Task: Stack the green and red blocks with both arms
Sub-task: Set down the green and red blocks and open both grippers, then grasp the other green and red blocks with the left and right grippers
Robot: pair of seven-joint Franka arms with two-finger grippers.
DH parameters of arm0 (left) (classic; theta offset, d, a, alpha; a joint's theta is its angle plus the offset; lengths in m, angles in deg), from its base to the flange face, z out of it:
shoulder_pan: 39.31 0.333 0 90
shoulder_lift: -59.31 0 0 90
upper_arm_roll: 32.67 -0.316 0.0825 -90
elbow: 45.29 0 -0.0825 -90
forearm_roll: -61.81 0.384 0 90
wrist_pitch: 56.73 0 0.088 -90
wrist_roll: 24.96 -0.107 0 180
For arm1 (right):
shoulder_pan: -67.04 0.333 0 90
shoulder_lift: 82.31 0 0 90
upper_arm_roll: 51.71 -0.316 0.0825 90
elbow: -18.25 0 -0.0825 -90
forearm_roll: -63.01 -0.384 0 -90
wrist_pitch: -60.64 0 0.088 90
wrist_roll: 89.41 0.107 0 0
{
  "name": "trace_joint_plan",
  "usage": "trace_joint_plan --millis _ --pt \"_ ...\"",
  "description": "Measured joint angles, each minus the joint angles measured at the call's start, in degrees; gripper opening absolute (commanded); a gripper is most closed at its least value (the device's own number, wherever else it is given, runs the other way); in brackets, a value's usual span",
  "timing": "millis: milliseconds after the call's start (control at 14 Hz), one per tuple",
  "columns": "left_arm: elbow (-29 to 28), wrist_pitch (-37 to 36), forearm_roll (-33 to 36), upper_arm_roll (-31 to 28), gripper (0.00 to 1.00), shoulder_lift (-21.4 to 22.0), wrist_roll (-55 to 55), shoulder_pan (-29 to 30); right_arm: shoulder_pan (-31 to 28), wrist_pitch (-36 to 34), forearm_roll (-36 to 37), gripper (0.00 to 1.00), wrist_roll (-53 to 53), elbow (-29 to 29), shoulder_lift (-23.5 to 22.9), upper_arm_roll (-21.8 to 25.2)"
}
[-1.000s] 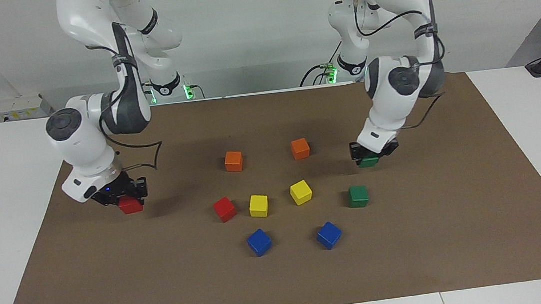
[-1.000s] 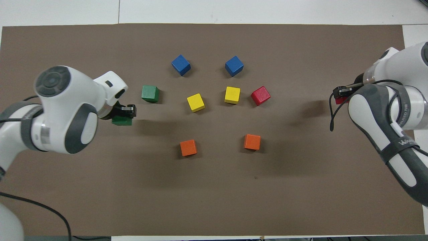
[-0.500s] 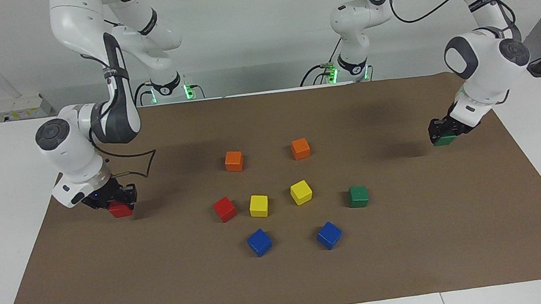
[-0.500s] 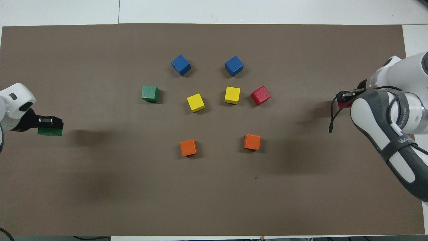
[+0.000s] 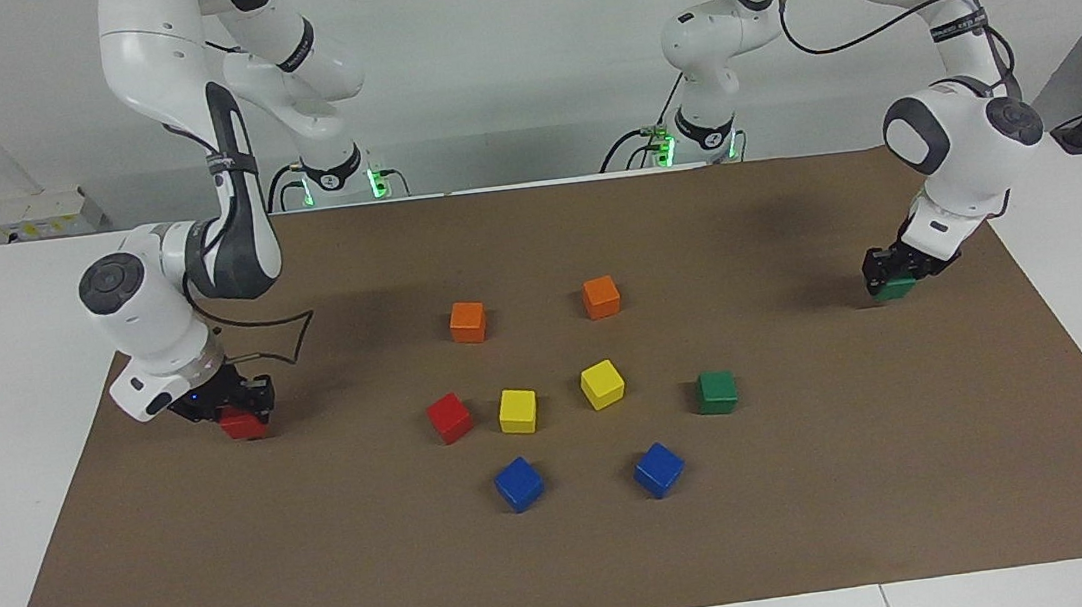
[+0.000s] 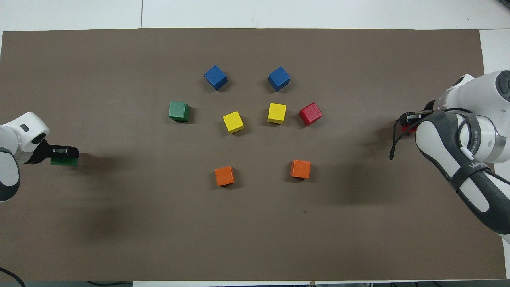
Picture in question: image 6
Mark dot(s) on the green wooden block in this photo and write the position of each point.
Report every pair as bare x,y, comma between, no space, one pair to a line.
179,111
63,162

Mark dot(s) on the blue wooden block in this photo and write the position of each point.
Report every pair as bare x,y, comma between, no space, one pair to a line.
279,78
215,77

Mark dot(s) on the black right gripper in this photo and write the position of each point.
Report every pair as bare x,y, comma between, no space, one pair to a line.
414,118

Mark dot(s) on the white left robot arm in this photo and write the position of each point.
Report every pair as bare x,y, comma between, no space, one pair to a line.
28,131

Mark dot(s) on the red wooden block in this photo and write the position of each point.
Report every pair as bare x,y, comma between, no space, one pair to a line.
407,129
310,114

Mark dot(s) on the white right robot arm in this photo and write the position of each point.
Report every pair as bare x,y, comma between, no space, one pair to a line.
478,95

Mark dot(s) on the brown table mat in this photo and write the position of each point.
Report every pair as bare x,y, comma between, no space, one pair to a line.
255,223

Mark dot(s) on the yellow wooden block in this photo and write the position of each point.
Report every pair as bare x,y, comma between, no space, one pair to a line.
233,122
277,113

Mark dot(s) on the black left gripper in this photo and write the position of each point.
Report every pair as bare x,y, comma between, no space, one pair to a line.
59,152

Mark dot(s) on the orange wooden block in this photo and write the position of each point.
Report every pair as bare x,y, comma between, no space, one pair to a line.
300,169
224,175

